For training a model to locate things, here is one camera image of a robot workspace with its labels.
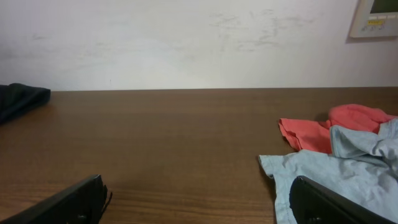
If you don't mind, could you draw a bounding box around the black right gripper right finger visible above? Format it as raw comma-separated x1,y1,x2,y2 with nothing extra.
289,175,394,224

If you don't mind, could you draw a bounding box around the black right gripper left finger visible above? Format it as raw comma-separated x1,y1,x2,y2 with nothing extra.
1,174,112,224

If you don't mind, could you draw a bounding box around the dark green t-shirt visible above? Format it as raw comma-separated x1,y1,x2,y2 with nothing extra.
1,83,51,124

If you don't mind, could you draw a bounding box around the light blue-grey t-shirt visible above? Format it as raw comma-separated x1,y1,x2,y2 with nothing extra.
259,119,397,223

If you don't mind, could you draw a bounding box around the red garment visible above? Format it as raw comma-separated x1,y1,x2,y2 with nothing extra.
279,104,395,154

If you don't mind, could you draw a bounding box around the white wall control panel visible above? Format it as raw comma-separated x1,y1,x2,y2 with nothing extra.
349,0,397,38

